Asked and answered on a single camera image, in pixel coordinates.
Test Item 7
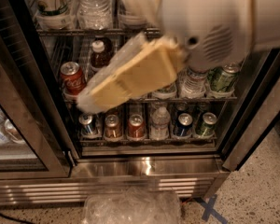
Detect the green can bottom shelf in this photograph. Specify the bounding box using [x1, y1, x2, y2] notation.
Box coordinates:
[195, 112, 217, 137]

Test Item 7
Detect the red can bottom shelf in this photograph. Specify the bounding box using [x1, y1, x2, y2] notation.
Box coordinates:
[128, 114, 145, 138]

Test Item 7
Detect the gold can bottom shelf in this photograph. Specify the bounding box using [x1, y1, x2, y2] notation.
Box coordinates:
[105, 115, 122, 138]

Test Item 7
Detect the clear plastic bin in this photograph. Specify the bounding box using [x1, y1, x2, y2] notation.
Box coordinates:
[81, 188, 181, 224]

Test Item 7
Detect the red Coca-Cola can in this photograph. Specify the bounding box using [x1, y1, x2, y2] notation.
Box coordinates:
[60, 62, 86, 95]

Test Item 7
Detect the green can front middle shelf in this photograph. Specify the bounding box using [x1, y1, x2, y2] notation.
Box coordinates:
[209, 63, 240, 92]

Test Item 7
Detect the black cable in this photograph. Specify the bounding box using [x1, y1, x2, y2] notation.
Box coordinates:
[0, 204, 35, 224]

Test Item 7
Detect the brown tea bottle left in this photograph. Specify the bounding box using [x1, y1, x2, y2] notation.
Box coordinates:
[91, 40, 111, 72]

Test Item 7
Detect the water bottle bottom shelf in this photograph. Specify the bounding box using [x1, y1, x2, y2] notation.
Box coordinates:
[150, 106, 171, 140]

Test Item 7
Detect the stainless steel fridge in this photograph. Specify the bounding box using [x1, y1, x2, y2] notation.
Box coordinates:
[0, 0, 280, 206]

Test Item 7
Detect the glass fridge door left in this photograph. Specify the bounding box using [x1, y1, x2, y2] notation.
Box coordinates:
[0, 19, 72, 181]

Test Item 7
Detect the blue tape cross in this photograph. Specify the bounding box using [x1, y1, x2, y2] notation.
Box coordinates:
[195, 194, 228, 224]

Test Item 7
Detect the water bottle middle shelf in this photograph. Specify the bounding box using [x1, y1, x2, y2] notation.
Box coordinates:
[180, 68, 207, 98]

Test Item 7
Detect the silver blue can bottom shelf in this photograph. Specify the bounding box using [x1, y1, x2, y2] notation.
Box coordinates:
[78, 114, 98, 135]

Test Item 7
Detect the dark bottle rear middle shelf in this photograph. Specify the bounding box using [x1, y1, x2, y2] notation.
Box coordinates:
[95, 35, 113, 55]

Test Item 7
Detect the white green soda can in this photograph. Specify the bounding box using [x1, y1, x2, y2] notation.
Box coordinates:
[157, 83, 176, 93]

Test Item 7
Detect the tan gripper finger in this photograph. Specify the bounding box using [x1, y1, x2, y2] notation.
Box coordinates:
[77, 33, 186, 114]
[121, 0, 161, 24]

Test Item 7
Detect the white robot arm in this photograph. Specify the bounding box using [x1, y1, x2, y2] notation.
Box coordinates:
[77, 0, 280, 114]

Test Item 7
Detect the clear water bottle top shelf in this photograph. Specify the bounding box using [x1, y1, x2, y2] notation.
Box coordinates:
[77, 0, 113, 30]

